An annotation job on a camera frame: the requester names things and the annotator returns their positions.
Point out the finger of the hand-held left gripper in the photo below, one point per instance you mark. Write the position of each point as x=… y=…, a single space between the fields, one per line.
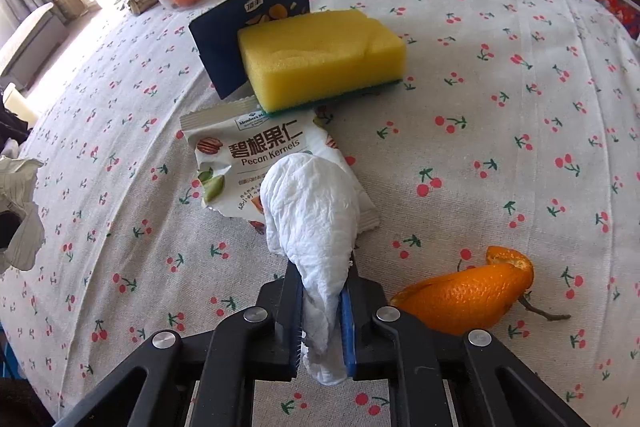
x=7 y=229

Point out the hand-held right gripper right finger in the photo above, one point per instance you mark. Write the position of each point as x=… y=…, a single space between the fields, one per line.
x=347 y=332

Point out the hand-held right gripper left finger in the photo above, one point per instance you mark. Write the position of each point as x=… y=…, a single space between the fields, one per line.
x=296 y=312

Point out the white tissue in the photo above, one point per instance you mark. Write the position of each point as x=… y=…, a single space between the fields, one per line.
x=310 y=217

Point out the orange peel with twig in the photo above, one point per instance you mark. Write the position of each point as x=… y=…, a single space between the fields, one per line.
x=460 y=302

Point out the white nut packet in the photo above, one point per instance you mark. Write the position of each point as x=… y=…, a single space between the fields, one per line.
x=240 y=147

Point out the grey sofa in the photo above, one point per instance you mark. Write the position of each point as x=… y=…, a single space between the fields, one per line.
x=27 y=39

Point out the yellow green sponge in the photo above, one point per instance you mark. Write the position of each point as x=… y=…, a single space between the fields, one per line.
x=310 y=52

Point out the blue snack box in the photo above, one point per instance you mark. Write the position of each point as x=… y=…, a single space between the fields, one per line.
x=220 y=42

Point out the white storage box red print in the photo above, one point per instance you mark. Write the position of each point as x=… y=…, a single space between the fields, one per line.
x=617 y=4

